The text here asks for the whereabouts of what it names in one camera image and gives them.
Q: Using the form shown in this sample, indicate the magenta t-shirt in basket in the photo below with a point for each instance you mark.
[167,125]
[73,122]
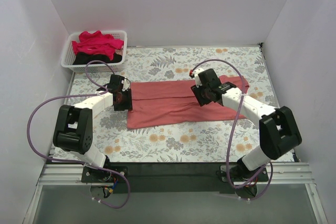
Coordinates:
[97,43]

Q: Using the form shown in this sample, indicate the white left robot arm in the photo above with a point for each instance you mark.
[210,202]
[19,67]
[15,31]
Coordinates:
[74,126]

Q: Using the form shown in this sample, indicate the floral patterned table mat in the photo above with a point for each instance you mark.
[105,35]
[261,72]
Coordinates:
[214,141]

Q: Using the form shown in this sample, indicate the white plastic laundry basket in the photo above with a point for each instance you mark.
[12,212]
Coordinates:
[68,56]

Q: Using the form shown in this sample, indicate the aluminium frame rail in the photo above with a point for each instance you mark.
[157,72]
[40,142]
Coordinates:
[71,174]

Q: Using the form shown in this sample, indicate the salmon pink t-shirt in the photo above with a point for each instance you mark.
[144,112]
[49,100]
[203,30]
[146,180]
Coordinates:
[170,102]

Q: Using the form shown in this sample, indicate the black t-shirt in basket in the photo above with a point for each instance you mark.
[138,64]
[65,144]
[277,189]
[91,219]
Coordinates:
[83,58]

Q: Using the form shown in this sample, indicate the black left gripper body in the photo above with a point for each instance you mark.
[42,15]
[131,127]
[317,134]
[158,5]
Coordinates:
[127,100]

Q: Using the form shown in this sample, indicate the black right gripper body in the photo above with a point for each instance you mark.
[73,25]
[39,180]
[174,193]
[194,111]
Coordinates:
[197,96]

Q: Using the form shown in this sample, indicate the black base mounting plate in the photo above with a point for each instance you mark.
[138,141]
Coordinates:
[173,177]

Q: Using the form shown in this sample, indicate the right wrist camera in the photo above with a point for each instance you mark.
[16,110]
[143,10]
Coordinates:
[195,72]

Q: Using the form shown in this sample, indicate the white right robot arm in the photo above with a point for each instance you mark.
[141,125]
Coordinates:
[278,131]

